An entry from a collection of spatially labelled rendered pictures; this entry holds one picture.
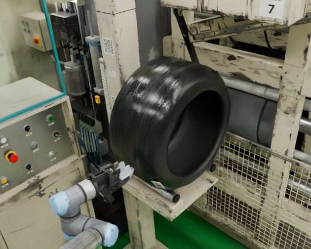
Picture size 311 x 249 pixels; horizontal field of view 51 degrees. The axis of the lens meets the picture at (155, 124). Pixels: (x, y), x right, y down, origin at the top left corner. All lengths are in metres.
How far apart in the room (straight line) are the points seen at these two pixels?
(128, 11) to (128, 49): 0.16
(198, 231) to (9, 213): 1.38
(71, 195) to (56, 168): 0.64
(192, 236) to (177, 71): 1.52
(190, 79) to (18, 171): 0.95
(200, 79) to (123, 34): 0.40
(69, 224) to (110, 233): 0.16
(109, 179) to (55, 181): 0.61
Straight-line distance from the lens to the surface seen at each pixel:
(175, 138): 1.76
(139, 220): 2.08
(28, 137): 1.68
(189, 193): 1.68
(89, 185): 1.22
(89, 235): 1.13
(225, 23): 1.54
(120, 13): 1.44
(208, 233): 2.56
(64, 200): 1.17
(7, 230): 1.83
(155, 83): 1.27
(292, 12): 1.26
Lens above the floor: 1.97
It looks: 32 degrees down
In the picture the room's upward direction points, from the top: 4 degrees counter-clockwise
